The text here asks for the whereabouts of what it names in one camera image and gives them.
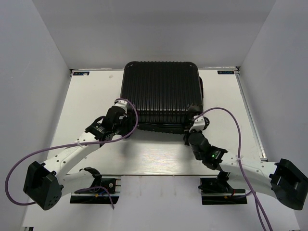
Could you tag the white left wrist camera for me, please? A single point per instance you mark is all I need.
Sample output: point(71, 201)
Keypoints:
point(122, 104)

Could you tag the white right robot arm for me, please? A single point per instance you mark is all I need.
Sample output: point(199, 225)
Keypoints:
point(281, 180)

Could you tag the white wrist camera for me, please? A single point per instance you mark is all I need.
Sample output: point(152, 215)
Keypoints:
point(122, 104)
point(199, 123)

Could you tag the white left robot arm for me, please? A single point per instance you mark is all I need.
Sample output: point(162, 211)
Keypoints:
point(48, 181)

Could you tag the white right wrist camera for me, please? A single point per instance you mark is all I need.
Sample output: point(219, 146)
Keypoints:
point(199, 123)

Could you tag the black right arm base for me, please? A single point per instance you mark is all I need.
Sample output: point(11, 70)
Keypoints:
point(219, 192)

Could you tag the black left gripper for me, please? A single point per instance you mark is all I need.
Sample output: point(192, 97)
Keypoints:
point(127, 120)

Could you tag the black hard-shell suitcase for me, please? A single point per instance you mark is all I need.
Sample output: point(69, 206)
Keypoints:
point(166, 95)

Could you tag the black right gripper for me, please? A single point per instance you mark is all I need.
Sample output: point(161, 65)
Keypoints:
point(186, 141)

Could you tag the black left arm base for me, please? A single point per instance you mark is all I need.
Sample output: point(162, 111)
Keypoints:
point(107, 194)

